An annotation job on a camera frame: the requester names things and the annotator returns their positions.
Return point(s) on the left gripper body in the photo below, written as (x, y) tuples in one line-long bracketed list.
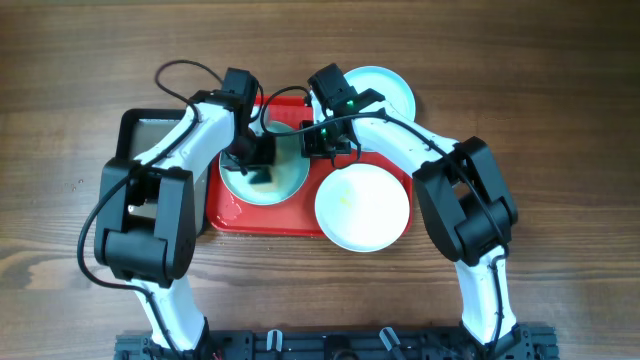
[(252, 151)]

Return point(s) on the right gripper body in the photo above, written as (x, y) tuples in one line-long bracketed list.
[(321, 141)]

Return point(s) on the green yellow sponge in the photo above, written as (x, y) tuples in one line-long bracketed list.
[(262, 180)]

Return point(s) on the light blue plate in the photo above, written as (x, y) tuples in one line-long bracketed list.
[(377, 88), (289, 171)]

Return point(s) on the light blue plate top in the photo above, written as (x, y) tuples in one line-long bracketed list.
[(377, 88)]

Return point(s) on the white plate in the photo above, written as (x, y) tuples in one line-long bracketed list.
[(362, 208)]

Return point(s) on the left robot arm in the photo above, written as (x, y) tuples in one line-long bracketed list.
[(146, 217)]

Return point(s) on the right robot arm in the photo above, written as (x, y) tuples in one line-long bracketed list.
[(466, 206)]

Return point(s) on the red plastic tray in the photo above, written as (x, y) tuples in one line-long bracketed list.
[(295, 216)]

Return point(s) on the black metal tray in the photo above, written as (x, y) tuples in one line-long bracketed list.
[(141, 129)]

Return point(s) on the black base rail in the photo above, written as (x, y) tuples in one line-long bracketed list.
[(522, 342)]

